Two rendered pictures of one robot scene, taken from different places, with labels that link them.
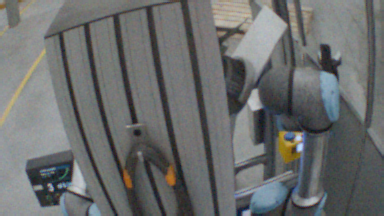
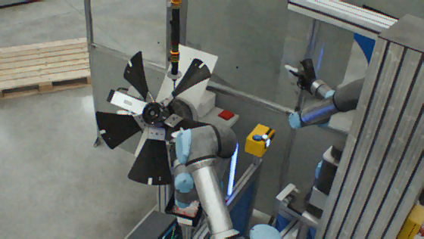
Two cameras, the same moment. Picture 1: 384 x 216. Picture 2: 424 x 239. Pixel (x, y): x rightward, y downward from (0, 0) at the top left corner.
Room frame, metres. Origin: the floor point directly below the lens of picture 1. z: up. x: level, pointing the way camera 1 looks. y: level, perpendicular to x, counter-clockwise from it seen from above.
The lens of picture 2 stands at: (0.56, 1.22, 2.42)
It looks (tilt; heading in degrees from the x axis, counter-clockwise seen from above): 35 degrees down; 306
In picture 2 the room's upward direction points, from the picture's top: 4 degrees clockwise
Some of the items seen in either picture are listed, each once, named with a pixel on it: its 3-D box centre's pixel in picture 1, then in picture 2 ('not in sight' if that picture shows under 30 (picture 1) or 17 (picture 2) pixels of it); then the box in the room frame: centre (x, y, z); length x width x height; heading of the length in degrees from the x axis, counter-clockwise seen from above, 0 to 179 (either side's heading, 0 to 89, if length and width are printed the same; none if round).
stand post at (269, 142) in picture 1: (269, 153); not in sight; (1.92, -0.35, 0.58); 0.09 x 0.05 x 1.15; 9
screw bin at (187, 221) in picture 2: not in sight; (186, 203); (1.51, 0.09, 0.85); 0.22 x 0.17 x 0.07; 114
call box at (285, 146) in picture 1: (298, 143); (259, 141); (1.42, -0.39, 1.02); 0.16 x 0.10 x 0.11; 99
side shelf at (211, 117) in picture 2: not in sight; (205, 116); (1.93, -0.57, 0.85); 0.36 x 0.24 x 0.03; 9
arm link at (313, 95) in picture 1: (313, 160); not in sight; (0.88, -0.30, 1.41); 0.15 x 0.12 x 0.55; 63
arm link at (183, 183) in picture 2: not in sight; (183, 178); (1.42, 0.23, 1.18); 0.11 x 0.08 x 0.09; 136
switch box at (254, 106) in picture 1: (264, 119); not in sight; (2.01, -0.34, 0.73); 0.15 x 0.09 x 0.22; 99
